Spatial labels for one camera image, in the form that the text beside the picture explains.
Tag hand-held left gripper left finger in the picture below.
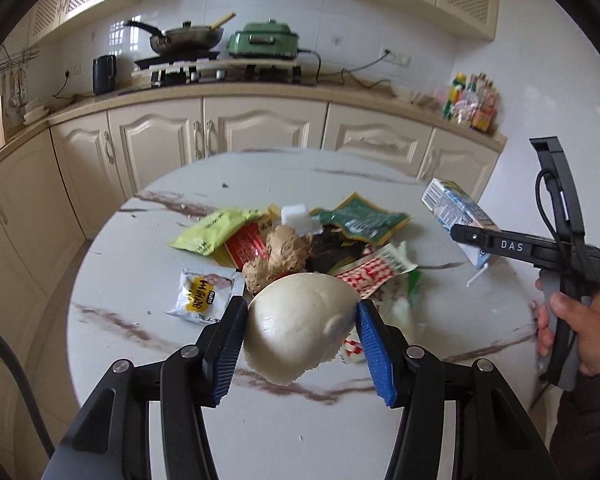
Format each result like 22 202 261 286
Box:
47 296 251 480

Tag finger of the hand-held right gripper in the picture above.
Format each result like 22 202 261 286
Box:
450 224 537 267

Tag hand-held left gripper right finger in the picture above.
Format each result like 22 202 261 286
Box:
356 299 563 480

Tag blue white milk carton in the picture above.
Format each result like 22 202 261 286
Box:
421 178 498 270

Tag green white plastic wrapper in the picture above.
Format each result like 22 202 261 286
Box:
380 267 423 331

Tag small white yellow-label packet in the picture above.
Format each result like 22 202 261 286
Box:
165 267 246 326

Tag white steamed bun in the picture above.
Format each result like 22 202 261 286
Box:
242 272 361 386

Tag red white patterned wrapper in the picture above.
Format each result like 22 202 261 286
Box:
332 242 418 296

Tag red snack packet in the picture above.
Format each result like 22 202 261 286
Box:
224 220 276 271

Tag dark brown wrapper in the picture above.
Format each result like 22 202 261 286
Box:
307 230 376 276

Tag ginger root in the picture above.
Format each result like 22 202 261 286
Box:
242 225 313 293

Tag yellow-green snack packet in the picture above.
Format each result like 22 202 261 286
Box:
169 207 263 257

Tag dark green snack packet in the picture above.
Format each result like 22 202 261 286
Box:
312 192 412 247

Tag white foam block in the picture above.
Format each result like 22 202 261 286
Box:
280 202 326 235

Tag person's right forearm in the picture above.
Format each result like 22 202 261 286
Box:
555 290 600 480

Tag person's right hand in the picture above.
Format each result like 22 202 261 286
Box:
532 277 600 377

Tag cluster of condiment bottles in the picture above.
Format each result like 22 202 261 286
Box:
442 72 498 133

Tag round marble-pattern table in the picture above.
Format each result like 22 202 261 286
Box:
66 147 546 480

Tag cream lower kitchen cabinets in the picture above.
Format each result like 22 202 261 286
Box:
0 82 508 441

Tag black electric kettle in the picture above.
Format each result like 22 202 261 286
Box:
92 55 117 96

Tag stack of white bowls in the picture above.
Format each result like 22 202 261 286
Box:
22 102 51 126

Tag green electric cooker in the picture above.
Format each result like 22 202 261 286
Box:
227 20 303 61

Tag wok with lid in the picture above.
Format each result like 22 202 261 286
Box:
124 12 236 56

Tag black cooker cable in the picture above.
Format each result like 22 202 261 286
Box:
297 49 396 86

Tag wall utensil rack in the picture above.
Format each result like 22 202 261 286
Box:
0 52 41 111

